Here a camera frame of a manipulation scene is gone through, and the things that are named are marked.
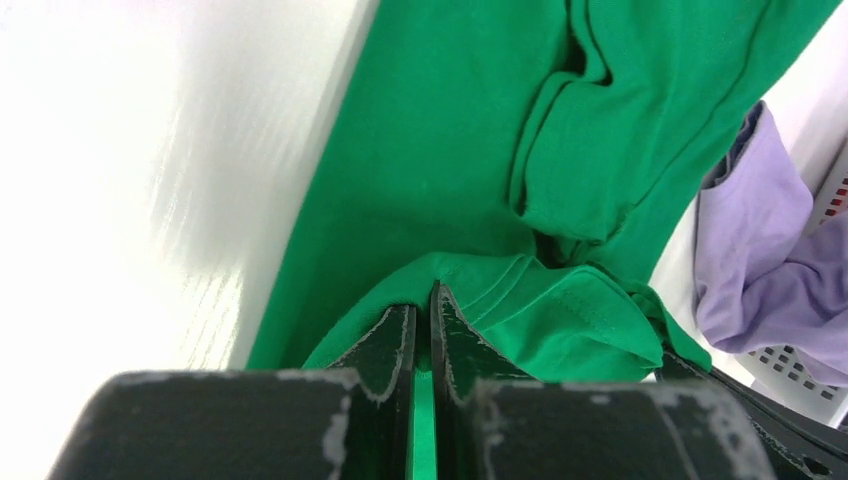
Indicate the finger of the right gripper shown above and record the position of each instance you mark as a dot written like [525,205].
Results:
[797,447]

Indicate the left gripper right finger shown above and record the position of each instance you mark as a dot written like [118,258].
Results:
[460,358]

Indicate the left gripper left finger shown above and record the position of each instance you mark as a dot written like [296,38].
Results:
[378,438]

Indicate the green t shirt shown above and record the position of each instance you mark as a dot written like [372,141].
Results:
[534,156]

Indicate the white plastic laundry basket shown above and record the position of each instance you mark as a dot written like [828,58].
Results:
[777,371]

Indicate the lilac t shirt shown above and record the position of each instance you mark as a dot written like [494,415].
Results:
[760,280]

